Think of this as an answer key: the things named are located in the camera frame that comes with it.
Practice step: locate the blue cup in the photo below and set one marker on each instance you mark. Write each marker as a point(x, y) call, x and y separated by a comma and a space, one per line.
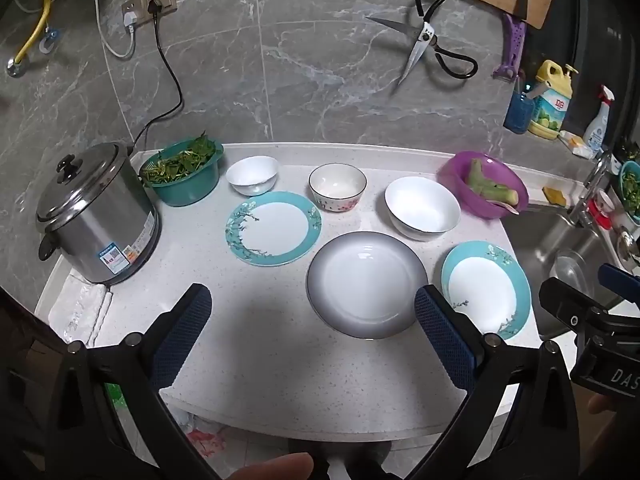
point(517, 115)

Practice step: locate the green plastic colander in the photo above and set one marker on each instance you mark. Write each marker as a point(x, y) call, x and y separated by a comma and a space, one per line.
point(190, 187)

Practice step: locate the yellow dish soap bottle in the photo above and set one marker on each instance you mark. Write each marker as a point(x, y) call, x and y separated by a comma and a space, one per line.
point(550, 105)

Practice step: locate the teal floral plate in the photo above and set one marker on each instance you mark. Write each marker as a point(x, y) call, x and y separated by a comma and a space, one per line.
point(272, 227)
point(482, 285)

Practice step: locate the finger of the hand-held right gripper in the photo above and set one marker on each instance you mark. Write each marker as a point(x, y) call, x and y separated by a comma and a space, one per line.
point(617, 277)
point(565, 302)

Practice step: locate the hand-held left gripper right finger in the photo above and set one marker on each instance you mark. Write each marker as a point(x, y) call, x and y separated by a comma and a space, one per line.
point(442, 335)

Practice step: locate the white spray bottle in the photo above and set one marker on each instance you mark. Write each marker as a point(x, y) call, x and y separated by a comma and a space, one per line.
point(597, 130)

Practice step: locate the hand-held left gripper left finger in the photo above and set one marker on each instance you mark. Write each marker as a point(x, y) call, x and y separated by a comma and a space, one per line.
point(185, 330)

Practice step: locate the metal faucet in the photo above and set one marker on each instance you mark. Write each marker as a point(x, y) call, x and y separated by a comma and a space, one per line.
point(587, 195)

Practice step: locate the small white bowl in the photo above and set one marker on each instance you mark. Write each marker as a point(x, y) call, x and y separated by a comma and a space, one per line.
point(252, 172)

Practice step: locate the white and yellow sponge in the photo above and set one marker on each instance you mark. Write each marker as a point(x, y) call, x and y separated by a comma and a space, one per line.
point(575, 142)

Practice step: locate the purple peeler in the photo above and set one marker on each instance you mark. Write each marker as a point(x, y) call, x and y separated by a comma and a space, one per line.
point(515, 45)

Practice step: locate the person's left hand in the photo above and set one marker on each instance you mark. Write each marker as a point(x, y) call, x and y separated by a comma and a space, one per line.
point(275, 467)

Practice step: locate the large white bowl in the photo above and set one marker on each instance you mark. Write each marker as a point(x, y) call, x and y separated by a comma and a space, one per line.
point(422, 207)

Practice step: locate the grey rimmed white plate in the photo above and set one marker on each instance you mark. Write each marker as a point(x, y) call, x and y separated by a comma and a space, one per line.
point(367, 285)

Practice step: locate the floral patterned bowl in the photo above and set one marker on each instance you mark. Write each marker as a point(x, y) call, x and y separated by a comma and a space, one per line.
point(336, 185)

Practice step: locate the green vegetable stem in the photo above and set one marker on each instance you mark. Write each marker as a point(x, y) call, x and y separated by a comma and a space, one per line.
point(482, 180)

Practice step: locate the person's right hand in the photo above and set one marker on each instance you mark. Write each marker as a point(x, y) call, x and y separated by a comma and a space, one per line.
point(601, 404)

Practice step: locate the pink plastic bag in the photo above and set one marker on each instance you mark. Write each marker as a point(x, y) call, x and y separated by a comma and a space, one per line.
point(205, 435)

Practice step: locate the stainless steel sink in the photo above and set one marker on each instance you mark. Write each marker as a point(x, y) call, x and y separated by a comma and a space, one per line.
point(540, 240)

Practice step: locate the purple plastic basin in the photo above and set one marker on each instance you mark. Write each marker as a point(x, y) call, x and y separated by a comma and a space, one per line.
point(457, 180)

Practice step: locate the white towel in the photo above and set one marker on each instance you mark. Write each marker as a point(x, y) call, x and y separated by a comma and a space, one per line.
point(80, 310)

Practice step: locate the glass bowl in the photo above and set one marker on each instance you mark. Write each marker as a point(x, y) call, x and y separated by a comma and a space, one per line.
point(575, 275)

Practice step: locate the leafy green vegetables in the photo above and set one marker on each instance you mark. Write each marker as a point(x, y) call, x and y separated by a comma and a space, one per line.
point(182, 160)

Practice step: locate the stainless steel rice cooker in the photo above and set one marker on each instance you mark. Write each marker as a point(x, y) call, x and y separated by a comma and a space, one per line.
point(95, 220)

